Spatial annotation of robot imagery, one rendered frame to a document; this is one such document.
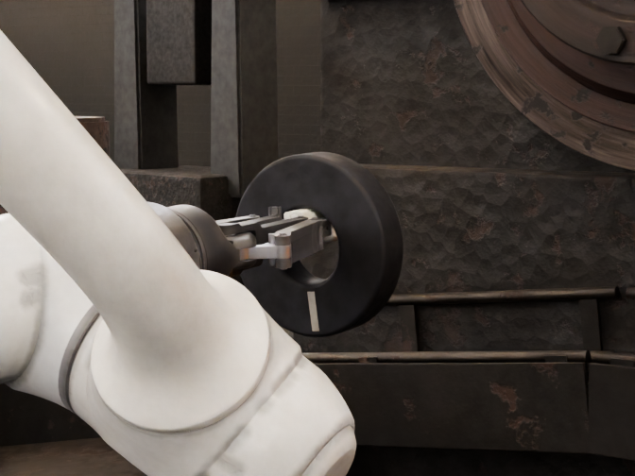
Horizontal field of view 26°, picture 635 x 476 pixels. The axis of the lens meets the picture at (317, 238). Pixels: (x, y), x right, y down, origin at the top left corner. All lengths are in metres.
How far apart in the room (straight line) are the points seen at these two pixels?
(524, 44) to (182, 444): 0.64
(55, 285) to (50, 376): 0.06
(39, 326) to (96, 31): 9.10
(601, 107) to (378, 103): 0.38
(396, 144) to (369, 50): 0.11
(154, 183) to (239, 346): 6.05
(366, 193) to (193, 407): 0.40
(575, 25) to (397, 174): 0.36
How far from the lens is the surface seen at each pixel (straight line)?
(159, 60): 7.00
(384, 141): 1.56
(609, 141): 1.27
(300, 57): 8.82
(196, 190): 6.56
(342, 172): 1.12
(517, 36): 1.29
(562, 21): 1.20
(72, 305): 0.83
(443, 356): 1.37
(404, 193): 1.48
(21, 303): 0.83
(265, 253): 1.01
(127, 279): 0.69
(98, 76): 9.90
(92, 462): 1.35
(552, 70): 1.27
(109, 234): 0.68
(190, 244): 0.96
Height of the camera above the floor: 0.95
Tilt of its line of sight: 6 degrees down
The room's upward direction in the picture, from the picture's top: straight up
